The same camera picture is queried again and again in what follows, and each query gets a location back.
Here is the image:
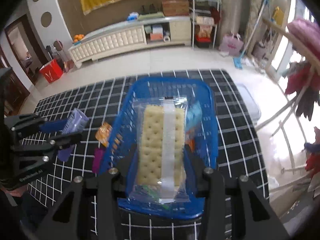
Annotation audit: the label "red paper bag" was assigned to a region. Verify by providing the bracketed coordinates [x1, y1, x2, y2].
[40, 59, 63, 83]

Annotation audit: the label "black white grid mat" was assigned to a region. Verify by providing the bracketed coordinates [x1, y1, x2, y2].
[21, 70, 269, 239]

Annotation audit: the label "white metal shelf rack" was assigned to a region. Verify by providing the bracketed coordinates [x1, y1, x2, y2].
[188, 0, 222, 48]

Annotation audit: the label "purple snack packet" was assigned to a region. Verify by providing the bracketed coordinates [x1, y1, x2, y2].
[92, 147, 105, 174]

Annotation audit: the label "purple doublemint gum box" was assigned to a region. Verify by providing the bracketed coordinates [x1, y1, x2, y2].
[62, 108, 89, 134]

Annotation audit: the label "orange snack packet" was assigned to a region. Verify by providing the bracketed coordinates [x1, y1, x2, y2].
[95, 122, 112, 147]

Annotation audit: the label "pink tote bag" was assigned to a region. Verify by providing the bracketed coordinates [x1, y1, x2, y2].
[219, 33, 244, 56]

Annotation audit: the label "cream tv cabinet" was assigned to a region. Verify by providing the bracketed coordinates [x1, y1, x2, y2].
[68, 16, 191, 68]

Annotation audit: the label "blue flat mop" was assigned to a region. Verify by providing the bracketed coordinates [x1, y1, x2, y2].
[233, 0, 270, 69]

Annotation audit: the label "oranges on cabinet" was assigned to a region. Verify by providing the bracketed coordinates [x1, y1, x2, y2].
[73, 34, 84, 43]

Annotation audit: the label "blue plastic basket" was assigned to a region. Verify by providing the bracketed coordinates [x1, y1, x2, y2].
[100, 77, 218, 220]

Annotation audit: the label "brown cardboard box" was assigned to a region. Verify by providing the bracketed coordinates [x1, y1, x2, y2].
[162, 1, 189, 17]

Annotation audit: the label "green cracker pack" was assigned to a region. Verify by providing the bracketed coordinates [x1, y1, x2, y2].
[130, 97, 189, 204]

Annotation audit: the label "pink quilt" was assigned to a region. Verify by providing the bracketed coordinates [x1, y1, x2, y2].
[287, 18, 320, 59]

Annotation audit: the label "wooden drying rack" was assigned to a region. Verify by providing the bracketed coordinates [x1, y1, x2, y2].
[254, 17, 320, 178]

